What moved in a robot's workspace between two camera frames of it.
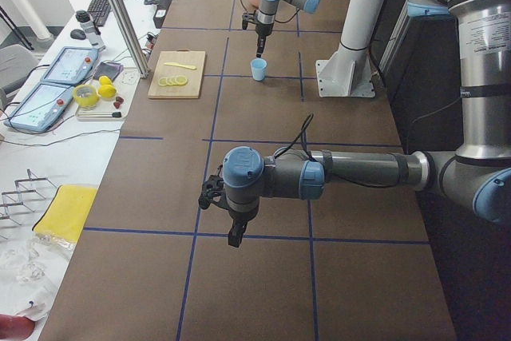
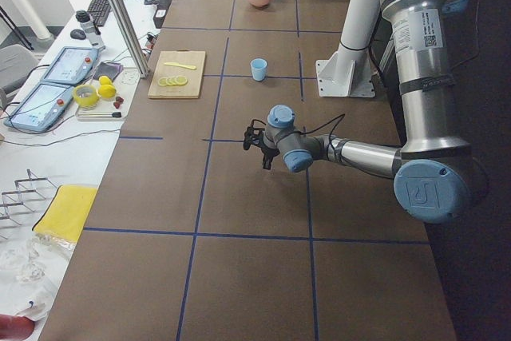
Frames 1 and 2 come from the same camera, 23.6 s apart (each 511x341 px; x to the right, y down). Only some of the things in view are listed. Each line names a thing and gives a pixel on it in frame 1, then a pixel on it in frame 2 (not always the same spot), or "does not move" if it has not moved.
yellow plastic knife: x=190 y=67 does not move
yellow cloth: x=65 y=216 does not move
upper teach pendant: x=70 y=65 does not move
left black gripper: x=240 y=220 to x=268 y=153
